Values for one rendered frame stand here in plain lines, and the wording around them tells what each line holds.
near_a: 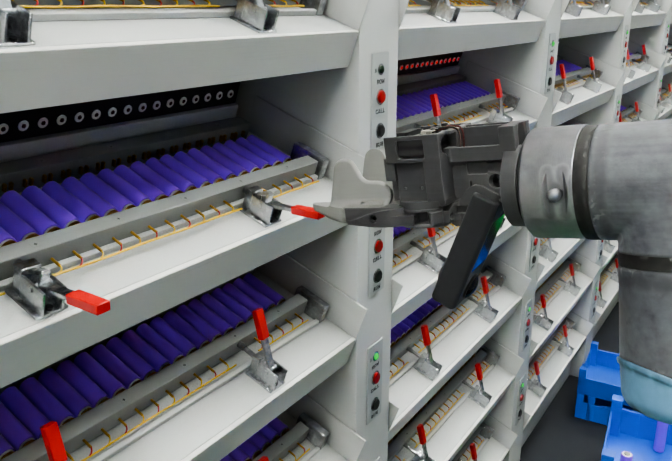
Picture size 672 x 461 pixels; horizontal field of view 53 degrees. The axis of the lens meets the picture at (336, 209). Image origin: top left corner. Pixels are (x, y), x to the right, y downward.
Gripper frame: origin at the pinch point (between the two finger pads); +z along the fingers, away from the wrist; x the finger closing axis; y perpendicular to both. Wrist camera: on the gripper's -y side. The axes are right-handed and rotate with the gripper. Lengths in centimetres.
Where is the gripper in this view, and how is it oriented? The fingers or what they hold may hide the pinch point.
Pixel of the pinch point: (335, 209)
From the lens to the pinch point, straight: 68.0
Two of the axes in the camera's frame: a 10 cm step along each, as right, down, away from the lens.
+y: -1.4, -9.7, -2.0
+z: -8.2, 0.0, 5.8
